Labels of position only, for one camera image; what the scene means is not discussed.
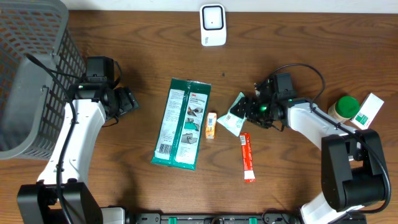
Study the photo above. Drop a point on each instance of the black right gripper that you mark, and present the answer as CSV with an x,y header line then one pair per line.
x,y
250,111

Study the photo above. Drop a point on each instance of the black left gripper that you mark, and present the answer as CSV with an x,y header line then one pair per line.
x,y
128,99

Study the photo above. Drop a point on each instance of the light green wipes packet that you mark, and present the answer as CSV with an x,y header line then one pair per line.
x,y
232,122

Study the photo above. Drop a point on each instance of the orange Kleenex tissue pack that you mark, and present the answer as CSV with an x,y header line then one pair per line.
x,y
210,127

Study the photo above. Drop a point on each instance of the red white sachet stick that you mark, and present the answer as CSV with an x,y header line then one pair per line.
x,y
247,157

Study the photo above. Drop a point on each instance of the green white 3M package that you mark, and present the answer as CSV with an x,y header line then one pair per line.
x,y
180,132

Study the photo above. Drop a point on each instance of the green lid white jar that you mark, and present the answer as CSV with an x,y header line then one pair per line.
x,y
344,109

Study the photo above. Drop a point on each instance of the white toothpaste box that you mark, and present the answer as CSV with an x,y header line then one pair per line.
x,y
367,111

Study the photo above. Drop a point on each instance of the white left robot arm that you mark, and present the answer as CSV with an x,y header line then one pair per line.
x,y
61,194

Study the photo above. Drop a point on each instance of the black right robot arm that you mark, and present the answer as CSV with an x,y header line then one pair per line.
x,y
354,177

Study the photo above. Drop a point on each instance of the white barcode scanner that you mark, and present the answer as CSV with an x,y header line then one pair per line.
x,y
213,25

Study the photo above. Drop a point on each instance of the grey plastic mesh basket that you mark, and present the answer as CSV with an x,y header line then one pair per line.
x,y
39,59

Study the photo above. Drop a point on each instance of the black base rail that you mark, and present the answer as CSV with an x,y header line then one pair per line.
x,y
270,218

